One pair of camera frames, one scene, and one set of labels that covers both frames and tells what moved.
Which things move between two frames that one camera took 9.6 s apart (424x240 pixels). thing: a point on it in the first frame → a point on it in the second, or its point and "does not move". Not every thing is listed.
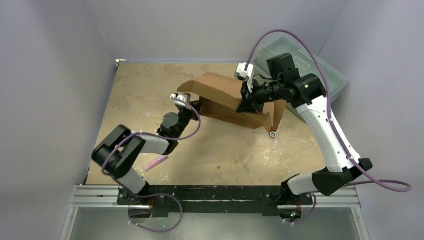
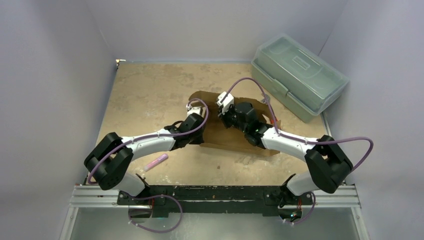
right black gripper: x=249 y=98 → x=228 y=118
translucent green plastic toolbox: x=308 y=62 does not move
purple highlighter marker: x=156 y=163 does not move
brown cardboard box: x=220 y=98 → x=217 y=134
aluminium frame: x=95 y=213 does not move
